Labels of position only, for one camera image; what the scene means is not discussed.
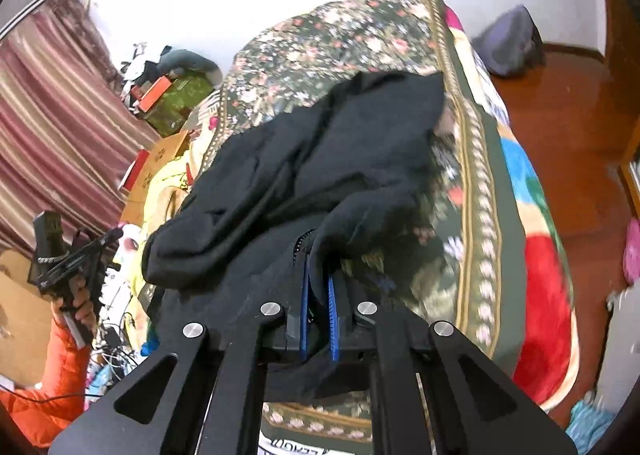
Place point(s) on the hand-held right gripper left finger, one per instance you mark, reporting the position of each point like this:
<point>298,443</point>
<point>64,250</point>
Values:
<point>303,316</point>

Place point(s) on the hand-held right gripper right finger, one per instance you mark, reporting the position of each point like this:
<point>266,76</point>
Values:
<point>333,321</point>

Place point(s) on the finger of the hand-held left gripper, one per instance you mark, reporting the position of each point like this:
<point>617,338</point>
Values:
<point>102,239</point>

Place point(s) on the black zip hoodie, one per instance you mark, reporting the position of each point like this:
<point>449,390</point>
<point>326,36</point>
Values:
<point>310,175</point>

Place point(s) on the person's left forearm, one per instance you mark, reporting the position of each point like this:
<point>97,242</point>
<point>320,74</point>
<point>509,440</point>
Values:
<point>50,385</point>

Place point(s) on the person's left hand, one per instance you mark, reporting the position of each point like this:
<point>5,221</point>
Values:
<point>80,307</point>

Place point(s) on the cardboard box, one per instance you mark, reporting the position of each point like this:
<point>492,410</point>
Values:
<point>22,315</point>

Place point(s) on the red box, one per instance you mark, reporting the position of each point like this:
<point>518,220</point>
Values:
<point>135,171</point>

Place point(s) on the yellow cloth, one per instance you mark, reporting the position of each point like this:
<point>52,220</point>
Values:
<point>167,195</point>

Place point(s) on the wooden folding lap table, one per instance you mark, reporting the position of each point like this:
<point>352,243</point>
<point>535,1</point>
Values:
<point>157,170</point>

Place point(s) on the striped red curtain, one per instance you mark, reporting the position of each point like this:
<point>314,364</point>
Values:
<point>55,125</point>

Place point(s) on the green patterned cloth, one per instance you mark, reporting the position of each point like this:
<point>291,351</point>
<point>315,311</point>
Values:
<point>177,102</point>

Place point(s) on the orange box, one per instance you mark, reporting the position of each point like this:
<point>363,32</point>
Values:
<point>154,91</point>

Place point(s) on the pile of clutter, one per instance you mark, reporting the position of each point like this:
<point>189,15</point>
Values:
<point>142,67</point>

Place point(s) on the dark floral blanket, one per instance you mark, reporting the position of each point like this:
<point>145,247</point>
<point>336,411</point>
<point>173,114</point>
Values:
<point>390,135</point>

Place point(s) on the grey pillow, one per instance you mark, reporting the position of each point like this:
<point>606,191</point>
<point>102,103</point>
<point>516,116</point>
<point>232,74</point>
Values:
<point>192,61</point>

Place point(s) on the colourful fleece blanket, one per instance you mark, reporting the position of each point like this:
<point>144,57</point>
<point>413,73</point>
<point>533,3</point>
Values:
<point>530,255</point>

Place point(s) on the cyan cloth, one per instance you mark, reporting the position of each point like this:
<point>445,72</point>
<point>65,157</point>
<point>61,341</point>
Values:
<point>590,422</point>

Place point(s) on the pink cloth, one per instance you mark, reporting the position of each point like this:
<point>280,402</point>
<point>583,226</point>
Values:
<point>633,252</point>

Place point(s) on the grey purple backpack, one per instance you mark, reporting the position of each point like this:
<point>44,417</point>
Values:
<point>510,41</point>

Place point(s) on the wooden wardrobe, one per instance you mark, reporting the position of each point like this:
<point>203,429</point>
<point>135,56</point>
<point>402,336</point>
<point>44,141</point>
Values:
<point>631,175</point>

